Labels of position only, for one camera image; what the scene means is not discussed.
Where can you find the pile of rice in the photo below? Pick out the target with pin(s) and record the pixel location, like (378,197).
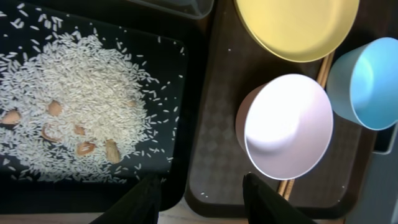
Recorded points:
(101,89)

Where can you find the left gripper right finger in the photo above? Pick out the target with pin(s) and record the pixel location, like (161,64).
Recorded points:
(263,205)

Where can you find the grey dishwasher rack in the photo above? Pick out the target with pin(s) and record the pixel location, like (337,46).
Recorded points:
(377,203)

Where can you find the white bowl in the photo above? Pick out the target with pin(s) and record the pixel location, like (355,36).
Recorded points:
(285,126)

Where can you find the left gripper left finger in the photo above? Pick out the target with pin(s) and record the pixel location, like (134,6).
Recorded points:
(140,205)

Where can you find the yellow plate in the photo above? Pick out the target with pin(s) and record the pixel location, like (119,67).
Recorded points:
(298,30)

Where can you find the left wooden chopstick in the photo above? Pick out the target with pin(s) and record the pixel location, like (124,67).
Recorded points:
(286,186)

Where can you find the wooden chopstick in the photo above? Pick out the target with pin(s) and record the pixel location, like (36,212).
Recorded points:
(286,186)
(327,70)

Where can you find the light blue bowl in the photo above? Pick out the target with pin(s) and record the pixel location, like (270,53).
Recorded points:
(362,85)

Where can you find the black waste tray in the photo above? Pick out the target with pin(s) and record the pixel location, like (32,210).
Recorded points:
(171,48)

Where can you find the clear plastic bin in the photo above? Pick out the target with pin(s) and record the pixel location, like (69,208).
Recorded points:
(191,9)

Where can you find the right wooden chopstick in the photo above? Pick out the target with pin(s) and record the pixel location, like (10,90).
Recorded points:
(327,70)

